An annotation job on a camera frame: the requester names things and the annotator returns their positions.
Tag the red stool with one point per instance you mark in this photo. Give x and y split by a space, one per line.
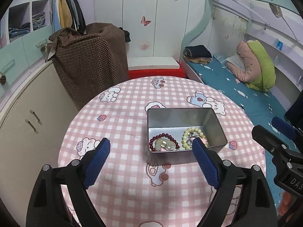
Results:
135 74

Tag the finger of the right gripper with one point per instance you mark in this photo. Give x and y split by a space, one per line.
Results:
268 141
284 128

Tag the teal drawer unit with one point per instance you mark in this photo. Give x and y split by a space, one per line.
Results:
22 53

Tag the hanging clothes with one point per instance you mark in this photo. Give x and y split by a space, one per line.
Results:
67 14

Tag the pale green jade pendant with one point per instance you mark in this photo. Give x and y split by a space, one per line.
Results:
165 143

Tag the teal patterned bed sheet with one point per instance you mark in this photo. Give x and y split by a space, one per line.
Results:
259 107

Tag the beige cabinet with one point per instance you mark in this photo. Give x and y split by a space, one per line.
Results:
31 136

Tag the right human hand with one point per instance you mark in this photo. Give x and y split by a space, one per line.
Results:
284 204

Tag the white board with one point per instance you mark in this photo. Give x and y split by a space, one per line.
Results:
148 63

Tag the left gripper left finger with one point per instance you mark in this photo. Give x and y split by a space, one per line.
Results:
59 196

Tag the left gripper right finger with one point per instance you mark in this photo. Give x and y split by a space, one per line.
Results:
242 192

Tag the dark folded clothes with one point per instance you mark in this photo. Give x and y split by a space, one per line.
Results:
197 54

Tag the purple cubby shelf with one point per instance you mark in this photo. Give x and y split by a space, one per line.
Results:
21 12

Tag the metal tin box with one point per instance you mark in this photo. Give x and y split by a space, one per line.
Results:
182 126

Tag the brown polka dot bag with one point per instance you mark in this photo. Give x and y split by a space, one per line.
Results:
90 63

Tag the pink and green quilt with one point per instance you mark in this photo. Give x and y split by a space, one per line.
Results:
253 66

